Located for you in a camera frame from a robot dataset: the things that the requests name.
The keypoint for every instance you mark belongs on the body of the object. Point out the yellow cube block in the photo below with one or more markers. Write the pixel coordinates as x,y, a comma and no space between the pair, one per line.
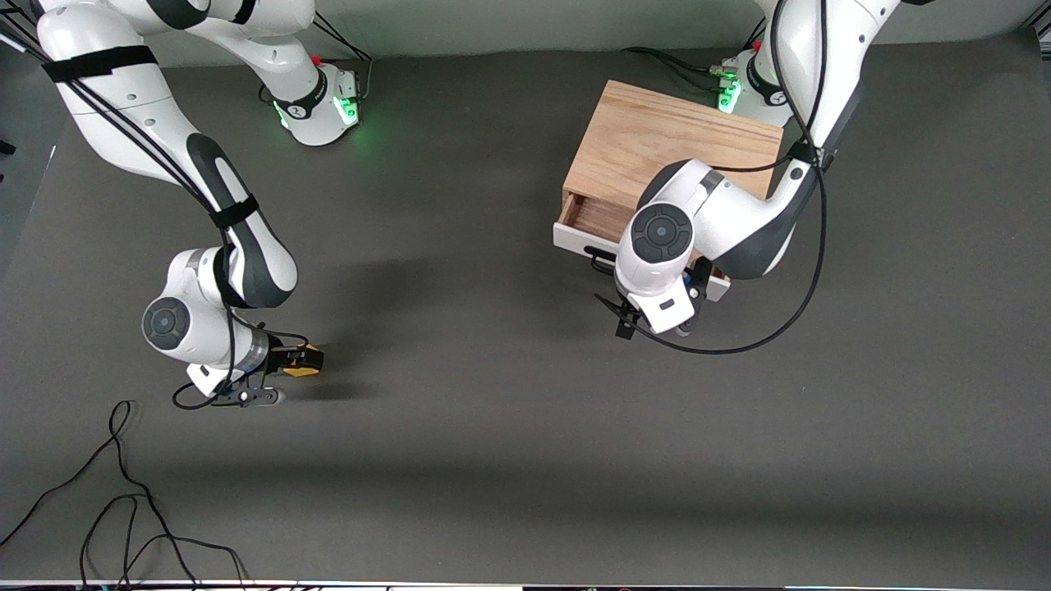
302,372

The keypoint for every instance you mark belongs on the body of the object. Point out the wooden drawer with white front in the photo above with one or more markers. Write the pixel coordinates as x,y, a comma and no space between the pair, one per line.
595,217

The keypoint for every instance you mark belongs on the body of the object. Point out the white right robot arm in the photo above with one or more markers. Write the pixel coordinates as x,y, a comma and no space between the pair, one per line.
107,98

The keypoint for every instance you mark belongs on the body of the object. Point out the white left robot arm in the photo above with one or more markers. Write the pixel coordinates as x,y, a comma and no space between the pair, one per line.
739,222

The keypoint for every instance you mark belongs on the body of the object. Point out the light wooden drawer cabinet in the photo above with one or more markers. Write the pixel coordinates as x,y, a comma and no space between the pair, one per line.
657,139

